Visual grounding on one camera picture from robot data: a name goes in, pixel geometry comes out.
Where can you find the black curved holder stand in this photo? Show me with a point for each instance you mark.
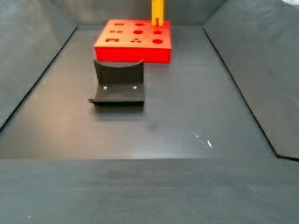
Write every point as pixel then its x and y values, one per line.
pixel 121 84

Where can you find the yellow two-prong peg object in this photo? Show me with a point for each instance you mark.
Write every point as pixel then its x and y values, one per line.
pixel 158 12

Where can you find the red shape-sorter block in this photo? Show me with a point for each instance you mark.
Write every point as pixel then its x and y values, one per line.
pixel 130 40

